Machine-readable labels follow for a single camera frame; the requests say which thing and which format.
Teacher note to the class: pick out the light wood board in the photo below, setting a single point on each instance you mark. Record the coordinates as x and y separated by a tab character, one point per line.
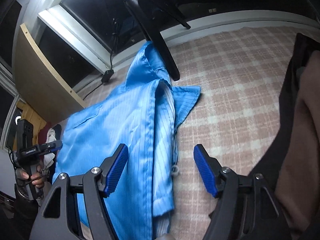
40	80

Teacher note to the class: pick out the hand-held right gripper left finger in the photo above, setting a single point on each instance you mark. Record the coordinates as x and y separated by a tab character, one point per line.
117	170

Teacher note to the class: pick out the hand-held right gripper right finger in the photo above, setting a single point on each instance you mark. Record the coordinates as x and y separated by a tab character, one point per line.
206	170

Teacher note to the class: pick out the dark red garment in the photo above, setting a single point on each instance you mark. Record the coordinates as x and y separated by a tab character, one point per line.
46	135

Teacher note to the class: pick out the white window frame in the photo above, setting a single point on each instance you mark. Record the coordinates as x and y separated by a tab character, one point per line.
75	30

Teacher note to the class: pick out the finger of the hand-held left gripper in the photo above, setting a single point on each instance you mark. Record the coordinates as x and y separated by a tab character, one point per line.
53	145

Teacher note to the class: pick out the pine plank panel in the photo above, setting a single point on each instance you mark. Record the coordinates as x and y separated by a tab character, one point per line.
32	115

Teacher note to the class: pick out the pile of brown dark clothes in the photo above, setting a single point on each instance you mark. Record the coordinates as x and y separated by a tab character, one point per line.
275	155

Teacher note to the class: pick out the blue striped shirt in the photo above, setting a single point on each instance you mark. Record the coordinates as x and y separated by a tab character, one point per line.
120	115

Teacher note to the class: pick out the person's left hand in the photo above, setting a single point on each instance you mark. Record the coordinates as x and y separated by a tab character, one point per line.
37	182

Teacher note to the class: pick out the white garment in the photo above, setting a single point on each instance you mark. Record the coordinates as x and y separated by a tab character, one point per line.
51	136

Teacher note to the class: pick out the black power adapter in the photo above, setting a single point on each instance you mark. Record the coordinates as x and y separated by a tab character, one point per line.
108	75

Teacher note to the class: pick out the plaid mat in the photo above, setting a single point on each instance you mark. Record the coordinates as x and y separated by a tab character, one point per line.
237	92

